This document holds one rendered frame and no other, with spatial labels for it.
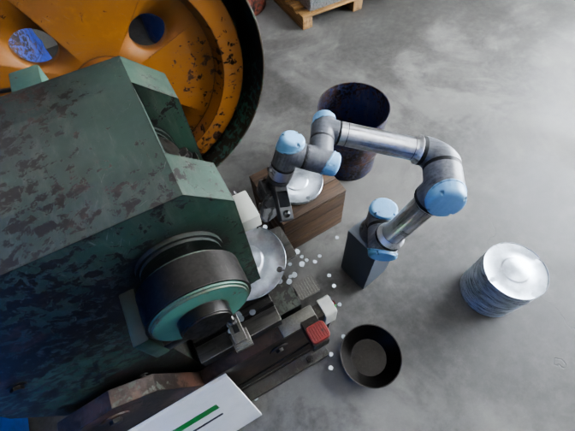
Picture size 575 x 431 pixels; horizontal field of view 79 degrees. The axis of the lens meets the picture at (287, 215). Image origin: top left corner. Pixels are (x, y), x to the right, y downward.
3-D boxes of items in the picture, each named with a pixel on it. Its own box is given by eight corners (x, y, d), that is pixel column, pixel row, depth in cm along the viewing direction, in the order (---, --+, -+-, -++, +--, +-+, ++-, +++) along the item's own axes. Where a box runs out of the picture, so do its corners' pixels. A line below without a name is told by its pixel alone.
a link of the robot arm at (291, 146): (308, 149, 96) (278, 141, 95) (297, 178, 104) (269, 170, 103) (309, 132, 101) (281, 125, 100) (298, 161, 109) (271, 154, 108)
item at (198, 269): (237, 262, 78) (214, 209, 59) (259, 306, 73) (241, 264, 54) (141, 309, 74) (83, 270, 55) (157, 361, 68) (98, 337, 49)
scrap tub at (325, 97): (354, 129, 259) (363, 73, 217) (388, 168, 239) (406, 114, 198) (305, 151, 250) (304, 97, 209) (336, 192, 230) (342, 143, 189)
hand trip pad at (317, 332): (322, 323, 121) (322, 318, 114) (330, 339, 118) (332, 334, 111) (304, 333, 119) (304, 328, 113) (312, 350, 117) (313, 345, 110)
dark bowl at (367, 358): (376, 316, 188) (377, 313, 182) (411, 369, 174) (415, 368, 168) (328, 345, 182) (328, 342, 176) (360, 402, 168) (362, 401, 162)
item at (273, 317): (233, 227, 147) (230, 221, 142) (282, 323, 125) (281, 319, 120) (165, 260, 141) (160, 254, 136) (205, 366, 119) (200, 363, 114)
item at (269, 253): (222, 219, 134) (221, 217, 133) (294, 234, 128) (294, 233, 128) (192, 290, 120) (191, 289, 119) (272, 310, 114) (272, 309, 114)
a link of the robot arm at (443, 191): (388, 235, 153) (471, 160, 106) (389, 267, 145) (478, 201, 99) (362, 230, 151) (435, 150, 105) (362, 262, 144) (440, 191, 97)
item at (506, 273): (470, 254, 171) (471, 254, 171) (520, 235, 175) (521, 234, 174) (509, 309, 157) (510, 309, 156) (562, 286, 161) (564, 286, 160)
